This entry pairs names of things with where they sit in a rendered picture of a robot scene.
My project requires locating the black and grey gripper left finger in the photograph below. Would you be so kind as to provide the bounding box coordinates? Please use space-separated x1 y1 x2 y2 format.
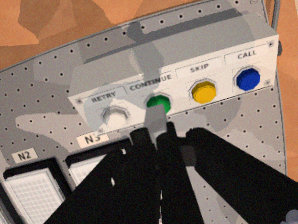
43 106 161 224

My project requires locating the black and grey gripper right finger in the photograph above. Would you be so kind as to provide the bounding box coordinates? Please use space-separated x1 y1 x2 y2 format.
153 103 298 224

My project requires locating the grey perforated base plate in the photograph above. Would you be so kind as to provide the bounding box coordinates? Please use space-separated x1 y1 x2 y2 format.
0 0 288 224

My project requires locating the white button panel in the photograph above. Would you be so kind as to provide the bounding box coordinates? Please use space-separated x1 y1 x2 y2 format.
68 0 282 137

